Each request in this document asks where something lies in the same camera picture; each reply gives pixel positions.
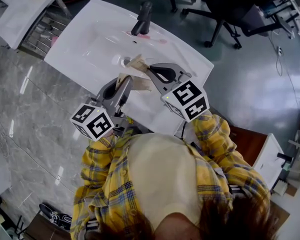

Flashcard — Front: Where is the cluttered work desk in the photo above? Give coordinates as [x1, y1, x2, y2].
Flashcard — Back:
[261, 0, 300, 40]

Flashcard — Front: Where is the pink toothbrush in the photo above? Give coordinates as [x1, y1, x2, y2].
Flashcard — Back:
[125, 30, 168, 44]

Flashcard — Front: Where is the white ceramic sink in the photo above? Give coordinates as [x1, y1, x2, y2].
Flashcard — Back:
[43, 0, 215, 137]

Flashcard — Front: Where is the metal wire rack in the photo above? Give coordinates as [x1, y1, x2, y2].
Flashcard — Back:
[19, 8, 72, 60]

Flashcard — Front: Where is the white basin with black faucet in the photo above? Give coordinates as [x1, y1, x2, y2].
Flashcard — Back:
[252, 133, 294, 193]

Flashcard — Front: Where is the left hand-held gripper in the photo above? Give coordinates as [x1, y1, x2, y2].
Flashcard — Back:
[69, 73, 135, 143]

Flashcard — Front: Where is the brown wooden cabinet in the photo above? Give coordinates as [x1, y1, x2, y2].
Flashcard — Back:
[226, 125, 269, 168]

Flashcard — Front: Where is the person's torso in cream shirt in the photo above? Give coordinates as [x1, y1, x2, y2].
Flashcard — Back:
[70, 133, 272, 240]

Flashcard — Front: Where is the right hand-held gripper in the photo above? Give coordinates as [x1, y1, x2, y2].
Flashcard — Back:
[126, 54, 211, 124]

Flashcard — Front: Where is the white basin on metal rack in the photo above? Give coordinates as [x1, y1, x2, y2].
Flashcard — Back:
[0, 0, 61, 50]

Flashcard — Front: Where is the person's black patterned shoe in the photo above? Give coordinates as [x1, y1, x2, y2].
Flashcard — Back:
[38, 203, 74, 229]

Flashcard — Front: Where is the person's right forearm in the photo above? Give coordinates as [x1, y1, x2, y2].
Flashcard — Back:
[191, 110, 243, 165]

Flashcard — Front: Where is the person's left forearm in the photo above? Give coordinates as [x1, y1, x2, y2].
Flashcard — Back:
[80, 133, 132, 195]

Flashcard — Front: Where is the small white box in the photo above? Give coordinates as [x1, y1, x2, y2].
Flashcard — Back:
[273, 179, 289, 197]

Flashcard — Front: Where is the black sink faucet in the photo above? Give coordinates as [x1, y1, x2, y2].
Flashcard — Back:
[130, 1, 154, 36]

